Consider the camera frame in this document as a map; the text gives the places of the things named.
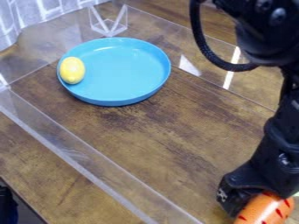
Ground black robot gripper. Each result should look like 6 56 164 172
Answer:
216 136 299 218

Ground orange toy carrot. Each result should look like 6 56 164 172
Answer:
233 192 295 224

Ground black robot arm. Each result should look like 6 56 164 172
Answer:
213 0 299 217

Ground blue round plate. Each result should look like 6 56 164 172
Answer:
56 38 172 107

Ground yellow toy lemon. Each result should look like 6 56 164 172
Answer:
60 57 85 85

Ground white lattice curtain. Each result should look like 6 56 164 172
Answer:
0 0 109 52

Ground clear acrylic tray wall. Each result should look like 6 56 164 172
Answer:
0 87 202 224

